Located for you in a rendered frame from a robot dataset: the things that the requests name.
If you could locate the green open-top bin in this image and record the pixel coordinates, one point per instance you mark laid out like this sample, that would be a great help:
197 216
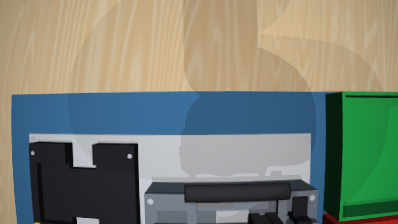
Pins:
362 154

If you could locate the red bin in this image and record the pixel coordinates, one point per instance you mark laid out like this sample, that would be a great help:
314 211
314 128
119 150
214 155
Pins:
328 219

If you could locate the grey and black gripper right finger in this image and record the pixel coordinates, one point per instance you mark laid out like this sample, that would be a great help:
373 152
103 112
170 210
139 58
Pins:
272 218

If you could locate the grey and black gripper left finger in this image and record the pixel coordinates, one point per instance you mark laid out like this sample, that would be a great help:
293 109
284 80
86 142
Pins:
255 218

